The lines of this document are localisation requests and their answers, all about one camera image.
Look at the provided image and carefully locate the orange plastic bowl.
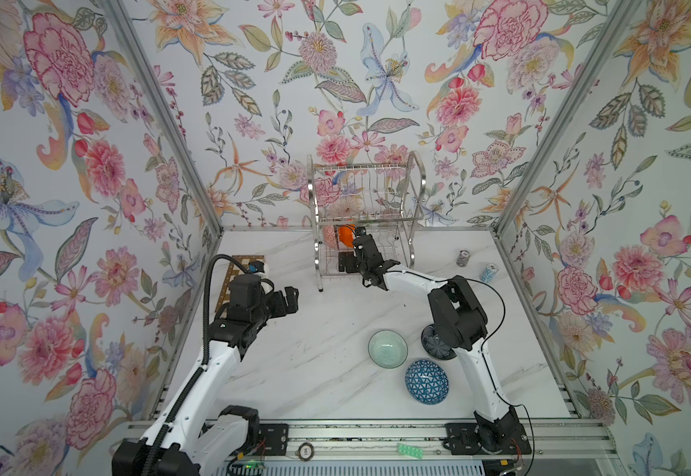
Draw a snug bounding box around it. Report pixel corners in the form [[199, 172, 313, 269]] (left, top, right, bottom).
[[337, 224, 356, 249]]

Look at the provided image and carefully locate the black white patterned bowl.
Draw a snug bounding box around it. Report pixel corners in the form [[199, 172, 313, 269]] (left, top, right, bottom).
[[321, 225, 339, 250]]

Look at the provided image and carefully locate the chrome two-tier dish rack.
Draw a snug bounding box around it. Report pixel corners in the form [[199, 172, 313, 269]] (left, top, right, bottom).
[[306, 152, 427, 292]]

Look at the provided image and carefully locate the pale green ceramic bowl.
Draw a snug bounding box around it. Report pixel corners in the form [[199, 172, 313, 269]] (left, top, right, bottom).
[[367, 329, 408, 369]]

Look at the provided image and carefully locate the dark floral ceramic bowl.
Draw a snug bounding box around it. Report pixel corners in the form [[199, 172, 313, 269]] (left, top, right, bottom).
[[421, 324, 456, 361]]

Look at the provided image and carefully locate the blue geometric patterned bowl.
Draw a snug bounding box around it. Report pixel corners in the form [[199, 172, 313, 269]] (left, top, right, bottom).
[[404, 359, 450, 406]]

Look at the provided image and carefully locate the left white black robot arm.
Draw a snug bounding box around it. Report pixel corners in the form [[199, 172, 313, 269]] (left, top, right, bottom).
[[111, 260, 299, 475]]

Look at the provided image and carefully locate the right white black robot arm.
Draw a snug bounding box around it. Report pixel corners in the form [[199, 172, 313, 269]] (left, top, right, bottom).
[[343, 226, 534, 454]]

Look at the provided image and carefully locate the wooden chessboard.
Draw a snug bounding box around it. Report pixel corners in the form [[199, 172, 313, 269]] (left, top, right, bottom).
[[214, 255, 265, 313]]

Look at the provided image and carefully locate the small grey can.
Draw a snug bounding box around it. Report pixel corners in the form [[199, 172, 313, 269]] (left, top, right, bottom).
[[456, 250, 472, 268]]

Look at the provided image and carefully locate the small blue can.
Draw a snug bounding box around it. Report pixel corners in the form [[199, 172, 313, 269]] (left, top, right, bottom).
[[479, 263, 499, 284]]

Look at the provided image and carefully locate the green connector block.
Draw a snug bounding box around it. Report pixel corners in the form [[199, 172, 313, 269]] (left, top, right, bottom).
[[397, 442, 424, 460]]

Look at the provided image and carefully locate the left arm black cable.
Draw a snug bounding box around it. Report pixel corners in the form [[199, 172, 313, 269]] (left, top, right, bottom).
[[139, 254, 251, 476]]

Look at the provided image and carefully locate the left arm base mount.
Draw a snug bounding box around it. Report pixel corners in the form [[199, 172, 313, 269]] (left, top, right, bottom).
[[202, 406, 290, 458]]

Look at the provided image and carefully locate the round black ring knob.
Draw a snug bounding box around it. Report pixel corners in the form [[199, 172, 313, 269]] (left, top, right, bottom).
[[297, 441, 315, 461]]

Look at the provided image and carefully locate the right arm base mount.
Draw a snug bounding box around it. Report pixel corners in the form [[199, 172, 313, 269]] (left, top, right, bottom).
[[443, 406, 533, 456]]

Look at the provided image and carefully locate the aluminium front rail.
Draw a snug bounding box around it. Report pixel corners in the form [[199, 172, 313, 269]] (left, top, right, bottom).
[[109, 418, 620, 462]]

